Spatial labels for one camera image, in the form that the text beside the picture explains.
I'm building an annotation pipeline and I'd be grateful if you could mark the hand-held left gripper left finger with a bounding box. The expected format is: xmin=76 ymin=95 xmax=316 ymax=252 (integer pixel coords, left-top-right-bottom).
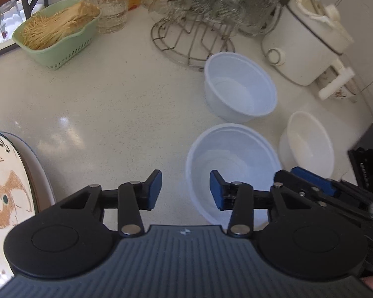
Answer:
xmin=60 ymin=170 xmax=163 ymax=237

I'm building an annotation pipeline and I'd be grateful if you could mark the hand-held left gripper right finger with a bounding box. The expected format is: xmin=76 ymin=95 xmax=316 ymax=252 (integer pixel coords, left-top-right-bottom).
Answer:
xmin=210 ymin=170 xmax=302 ymax=237

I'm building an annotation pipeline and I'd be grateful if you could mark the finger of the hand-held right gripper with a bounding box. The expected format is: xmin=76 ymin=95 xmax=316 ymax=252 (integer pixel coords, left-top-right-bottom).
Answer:
xmin=290 ymin=167 xmax=371 ymax=205
xmin=274 ymin=170 xmax=373 ymax=224

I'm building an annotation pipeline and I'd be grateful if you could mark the translucent plastic bowl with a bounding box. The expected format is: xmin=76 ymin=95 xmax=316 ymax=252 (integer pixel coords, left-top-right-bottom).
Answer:
xmin=203 ymin=52 xmax=278 ymax=123
xmin=185 ymin=123 xmax=283 ymax=230

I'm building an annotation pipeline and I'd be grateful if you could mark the small white ceramic bowl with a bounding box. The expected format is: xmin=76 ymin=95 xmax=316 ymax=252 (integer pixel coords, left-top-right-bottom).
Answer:
xmin=279 ymin=111 xmax=335 ymax=177

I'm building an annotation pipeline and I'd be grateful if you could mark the white rose print plate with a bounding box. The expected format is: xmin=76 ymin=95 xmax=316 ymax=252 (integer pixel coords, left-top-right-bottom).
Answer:
xmin=7 ymin=132 xmax=57 ymax=215

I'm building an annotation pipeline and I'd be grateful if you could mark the owl print floral plate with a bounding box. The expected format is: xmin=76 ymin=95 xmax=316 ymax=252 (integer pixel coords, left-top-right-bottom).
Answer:
xmin=0 ymin=131 xmax=40 ymax=289

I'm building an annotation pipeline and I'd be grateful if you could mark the floral print white mug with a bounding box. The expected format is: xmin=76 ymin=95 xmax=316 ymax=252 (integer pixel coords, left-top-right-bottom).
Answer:
xmin=317 ymin=59 xmax=359 ymax=101

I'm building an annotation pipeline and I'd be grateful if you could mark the white electric cooker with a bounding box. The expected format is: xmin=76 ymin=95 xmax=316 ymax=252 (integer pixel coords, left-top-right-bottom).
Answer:
xmin=261 ymin=0 xmax=355 ymax=86

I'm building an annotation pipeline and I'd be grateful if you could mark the green plastic basket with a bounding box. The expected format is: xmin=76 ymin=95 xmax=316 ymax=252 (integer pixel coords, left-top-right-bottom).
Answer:
xmin=12 ymin=0 xmax=102 ymax=70

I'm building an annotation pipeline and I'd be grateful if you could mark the pile of bamboo toothpicks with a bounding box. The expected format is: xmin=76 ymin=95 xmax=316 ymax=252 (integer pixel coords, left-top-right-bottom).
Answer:
xmin=21 ymin=1 xmax=100 ymax=51

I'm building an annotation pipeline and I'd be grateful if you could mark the upturned drinking glass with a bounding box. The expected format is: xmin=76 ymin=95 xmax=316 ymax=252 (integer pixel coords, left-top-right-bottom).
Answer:
xmin=0 ymin=0 xmax=24 ymax=42

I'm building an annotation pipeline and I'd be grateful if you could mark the black metal dish rack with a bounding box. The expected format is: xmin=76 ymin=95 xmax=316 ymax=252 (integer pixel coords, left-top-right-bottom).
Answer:
xmin=0 ymin=0 xmax=49 ymax=63

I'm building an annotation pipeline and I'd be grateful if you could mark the metal wire cup rack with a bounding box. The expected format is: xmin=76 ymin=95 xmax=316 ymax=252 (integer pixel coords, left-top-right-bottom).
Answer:
xmin=151 ymin=0 xmax=286 ymax=72

